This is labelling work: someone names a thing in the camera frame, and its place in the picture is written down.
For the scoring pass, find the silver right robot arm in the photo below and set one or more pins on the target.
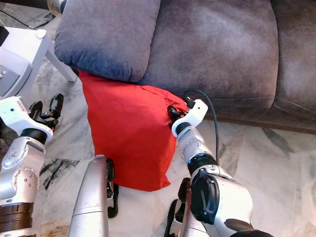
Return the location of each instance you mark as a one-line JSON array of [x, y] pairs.
[[227, 197]]

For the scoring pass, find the grey brown fabric sofa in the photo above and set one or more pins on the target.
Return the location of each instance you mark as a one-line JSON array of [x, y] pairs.
[[207, 49]]

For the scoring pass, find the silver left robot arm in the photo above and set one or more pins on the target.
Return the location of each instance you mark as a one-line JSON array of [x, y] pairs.
[[22, 173]]

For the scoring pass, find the red pillow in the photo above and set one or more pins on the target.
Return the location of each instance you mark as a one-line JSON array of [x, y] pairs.
[[128, 131]]

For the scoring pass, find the black white round device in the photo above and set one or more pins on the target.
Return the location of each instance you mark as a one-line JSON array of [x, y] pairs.
[[57, 6]]

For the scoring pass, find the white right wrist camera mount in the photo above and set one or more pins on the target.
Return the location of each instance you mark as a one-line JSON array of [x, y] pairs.
[[192, 118]]

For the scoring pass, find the silver left robot leg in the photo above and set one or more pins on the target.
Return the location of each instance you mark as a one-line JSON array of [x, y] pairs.
[[91, 202]]

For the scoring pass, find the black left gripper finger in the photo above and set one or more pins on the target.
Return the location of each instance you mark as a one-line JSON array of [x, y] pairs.
[[56, 103], [35, 108]]

